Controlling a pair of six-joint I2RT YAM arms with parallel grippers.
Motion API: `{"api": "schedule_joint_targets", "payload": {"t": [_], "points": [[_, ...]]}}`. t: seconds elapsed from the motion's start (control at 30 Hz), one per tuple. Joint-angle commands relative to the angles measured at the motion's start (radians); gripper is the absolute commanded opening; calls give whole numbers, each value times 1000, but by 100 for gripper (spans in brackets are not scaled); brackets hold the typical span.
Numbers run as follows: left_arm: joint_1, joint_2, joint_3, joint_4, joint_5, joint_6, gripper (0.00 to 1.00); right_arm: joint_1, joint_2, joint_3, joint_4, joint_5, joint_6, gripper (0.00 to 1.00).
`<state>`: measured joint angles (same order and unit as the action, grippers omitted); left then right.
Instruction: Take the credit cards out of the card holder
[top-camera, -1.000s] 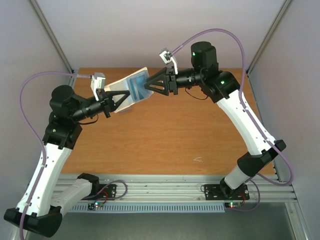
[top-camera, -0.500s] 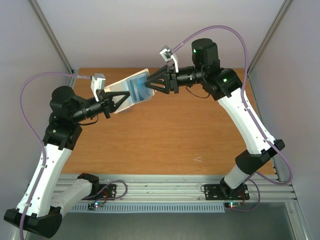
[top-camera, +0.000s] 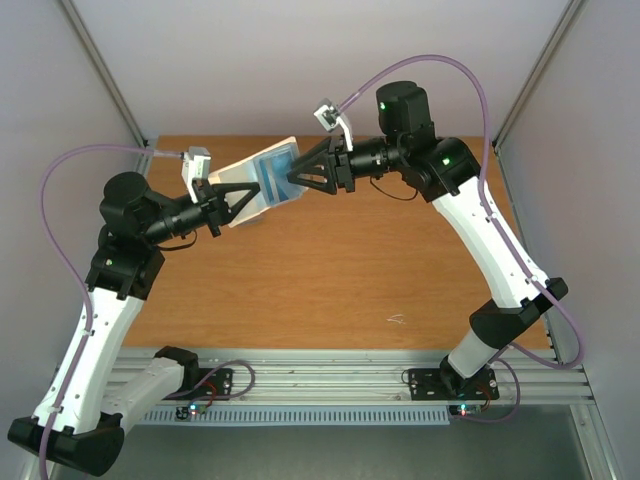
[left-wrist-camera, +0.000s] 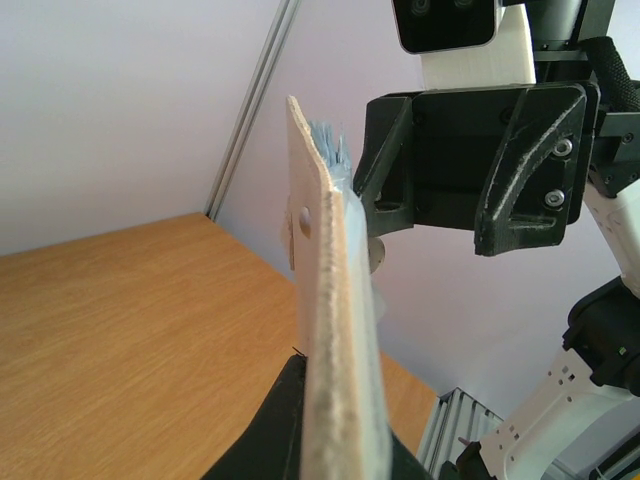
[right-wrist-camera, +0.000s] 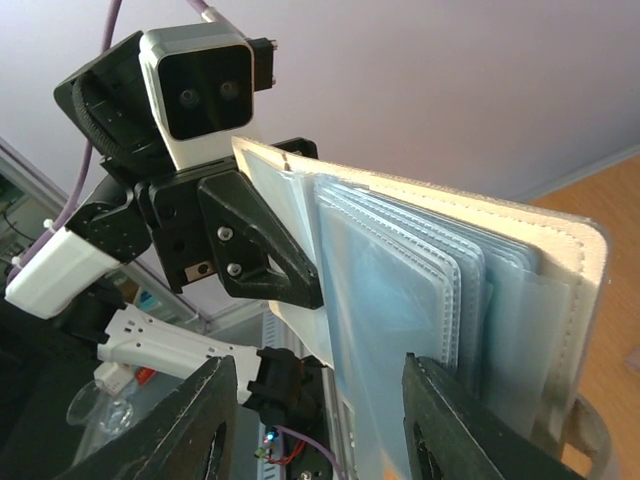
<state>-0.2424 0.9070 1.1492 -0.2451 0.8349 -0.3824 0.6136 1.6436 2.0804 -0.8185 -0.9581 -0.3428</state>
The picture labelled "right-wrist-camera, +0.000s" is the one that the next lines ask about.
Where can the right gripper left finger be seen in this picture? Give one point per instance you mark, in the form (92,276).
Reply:
(189,435)

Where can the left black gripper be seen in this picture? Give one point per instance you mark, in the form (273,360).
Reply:
(210,220)

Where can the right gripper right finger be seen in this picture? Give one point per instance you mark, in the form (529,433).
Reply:
(451,435)

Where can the beige card holder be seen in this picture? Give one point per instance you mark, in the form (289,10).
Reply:
(502,295)

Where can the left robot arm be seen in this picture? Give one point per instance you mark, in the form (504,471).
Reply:
(65,281)

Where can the left circuit board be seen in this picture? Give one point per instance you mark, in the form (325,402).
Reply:
(265,451)

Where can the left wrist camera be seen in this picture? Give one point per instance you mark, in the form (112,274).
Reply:
(200,81)

